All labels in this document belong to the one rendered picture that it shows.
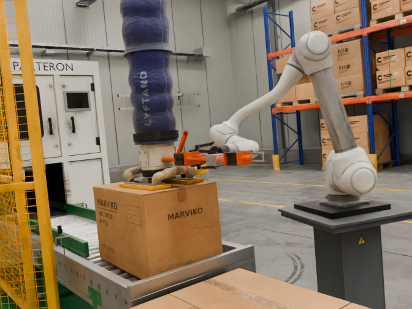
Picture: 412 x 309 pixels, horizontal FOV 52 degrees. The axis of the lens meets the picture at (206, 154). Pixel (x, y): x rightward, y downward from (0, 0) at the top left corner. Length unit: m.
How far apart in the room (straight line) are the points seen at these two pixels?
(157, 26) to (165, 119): 0.44
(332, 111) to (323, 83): 0.13
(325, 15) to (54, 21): 6.45
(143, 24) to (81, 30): 9.56
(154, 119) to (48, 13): 9.52
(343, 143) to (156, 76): 0.91
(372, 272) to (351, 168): 0.59
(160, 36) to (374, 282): 1.57
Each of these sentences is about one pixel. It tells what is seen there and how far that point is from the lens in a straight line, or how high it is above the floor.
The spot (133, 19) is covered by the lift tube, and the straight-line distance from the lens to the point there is 2.07.
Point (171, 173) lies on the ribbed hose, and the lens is 1.91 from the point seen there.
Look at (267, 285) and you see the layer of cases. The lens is 1.83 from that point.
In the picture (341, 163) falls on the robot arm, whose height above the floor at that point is 1.01.
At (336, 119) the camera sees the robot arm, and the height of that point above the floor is 1.20.
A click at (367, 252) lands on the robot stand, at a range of 2.22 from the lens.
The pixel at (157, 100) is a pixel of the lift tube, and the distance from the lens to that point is 2.00.
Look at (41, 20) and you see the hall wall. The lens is 11.28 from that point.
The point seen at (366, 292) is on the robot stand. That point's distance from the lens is 2.27.
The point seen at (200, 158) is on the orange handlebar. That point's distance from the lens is 1.75.
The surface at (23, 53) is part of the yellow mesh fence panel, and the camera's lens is 2.42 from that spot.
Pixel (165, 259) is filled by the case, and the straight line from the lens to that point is 1.92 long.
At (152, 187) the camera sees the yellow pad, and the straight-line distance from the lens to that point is 1.89.
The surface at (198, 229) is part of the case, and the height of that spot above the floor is 0.74.
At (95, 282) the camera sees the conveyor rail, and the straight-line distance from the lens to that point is 2.13.
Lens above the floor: 1.21
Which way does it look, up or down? 3 degrees down
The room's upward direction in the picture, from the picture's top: 5 degrees counter-clockwise
